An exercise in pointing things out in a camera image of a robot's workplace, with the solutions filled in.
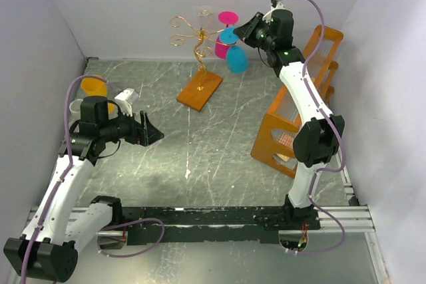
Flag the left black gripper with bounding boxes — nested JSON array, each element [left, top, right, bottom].
[[100, 105, 164, 146]]

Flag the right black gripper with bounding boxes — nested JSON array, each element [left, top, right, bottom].
[[234, 12, 275, 51]]

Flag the pink plastic wine glass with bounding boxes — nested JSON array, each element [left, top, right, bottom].
[[215, 11, 239, 59]]

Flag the blue plastic wine glass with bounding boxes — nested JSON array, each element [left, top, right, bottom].
[[226, 27, 249, 74]]

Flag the yellow plastic wine glass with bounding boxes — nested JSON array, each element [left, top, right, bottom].
[[81, 74, 108, 98]]

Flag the clear wine glass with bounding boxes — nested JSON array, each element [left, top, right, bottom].
[[192, 5, 212, 31], [69, 99, 83, 121]]

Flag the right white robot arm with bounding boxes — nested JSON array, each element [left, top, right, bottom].
[[234, 8, 345, 229]]

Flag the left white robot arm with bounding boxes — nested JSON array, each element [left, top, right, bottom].
[[3, 96, 164, 283]]

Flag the clear wine glass back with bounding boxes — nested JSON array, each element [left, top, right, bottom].
[[192, 5, 212, 31]]

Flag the wooden rack base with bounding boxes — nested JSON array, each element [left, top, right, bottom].
[[176, 71, 223, 112]]

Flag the orange wooden shelf rack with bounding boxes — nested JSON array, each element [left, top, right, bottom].
[[251, 25, 343, 178]]

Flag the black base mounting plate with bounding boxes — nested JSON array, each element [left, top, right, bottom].
[[110, 205, 320, 245]]

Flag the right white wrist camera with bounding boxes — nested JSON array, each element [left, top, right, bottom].
[[262, 0, 285, 23]]

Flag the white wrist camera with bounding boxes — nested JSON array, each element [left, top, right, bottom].
[[262, 0, 285, 23], [114, 88, 139, 116]]

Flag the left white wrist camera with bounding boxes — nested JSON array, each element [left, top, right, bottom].
[[114, 88, 139, 116]]

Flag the gold wire glass rack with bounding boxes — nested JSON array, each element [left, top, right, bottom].
[[169, 16, 224, 72]]

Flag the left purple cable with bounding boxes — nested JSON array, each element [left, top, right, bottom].
[[18, 75, 166, 284]]

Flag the purple cable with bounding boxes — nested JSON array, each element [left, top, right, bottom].
[[271, 0, 347, 255], [18, 75, 166, 284]]

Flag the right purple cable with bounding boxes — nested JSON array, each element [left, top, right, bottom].
[[271, 0, 347, 255]]

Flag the aluminium extrusion rail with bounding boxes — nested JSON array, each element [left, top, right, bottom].
[[24, 206, 376, 233]]

